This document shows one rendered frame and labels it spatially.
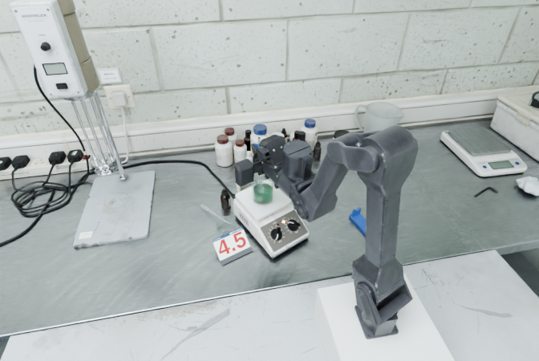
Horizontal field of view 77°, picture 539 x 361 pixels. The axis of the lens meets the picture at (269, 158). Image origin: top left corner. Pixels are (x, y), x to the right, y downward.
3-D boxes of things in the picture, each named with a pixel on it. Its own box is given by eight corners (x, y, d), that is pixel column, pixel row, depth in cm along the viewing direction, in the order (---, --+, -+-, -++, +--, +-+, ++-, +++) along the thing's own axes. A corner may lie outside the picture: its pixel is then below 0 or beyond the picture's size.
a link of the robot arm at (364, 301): (409, 305, 61) (419, 286, 57) (374, 333, 57) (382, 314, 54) (382, 277, 66) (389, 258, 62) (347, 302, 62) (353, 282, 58)
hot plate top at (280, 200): (292, 203, 94) (293, 200, 94) (257, 221, 89) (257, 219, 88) (268, 180, 102) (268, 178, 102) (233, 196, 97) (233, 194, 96)
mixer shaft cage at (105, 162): (117, 174, 95) (89, 93, 80) (91, 176, 94) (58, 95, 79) (120, 160, 100) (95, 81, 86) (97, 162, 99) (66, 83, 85)
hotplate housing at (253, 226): (310, 238, 94) (312, 218, 90) (272, 261, 88) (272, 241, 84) (265, 194, 109) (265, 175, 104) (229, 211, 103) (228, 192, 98)
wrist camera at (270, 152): (295, 164, 77) (295, 139, 73) (268, 176, 74) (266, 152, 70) (280, 152, 81) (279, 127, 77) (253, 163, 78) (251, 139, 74)
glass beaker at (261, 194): (246, 202, 94) (245, 179, 89) (259, 188, 98) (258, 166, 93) (268, 212, 91) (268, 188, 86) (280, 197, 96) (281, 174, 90)
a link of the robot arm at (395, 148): (422, 130, 46) (384, 118, 50) (385, 147, 42) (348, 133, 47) (404, 293, 61) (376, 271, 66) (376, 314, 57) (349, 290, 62)
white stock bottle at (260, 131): (257, 149, 129) (257, 119, 122) (273, 155, 126) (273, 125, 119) (247, 159, 124) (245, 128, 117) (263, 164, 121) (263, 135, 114)
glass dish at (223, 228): (224, 239, 94) (224, 233, 93) (212, 229, 97) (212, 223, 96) (239, 228, 97) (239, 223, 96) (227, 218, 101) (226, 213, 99)
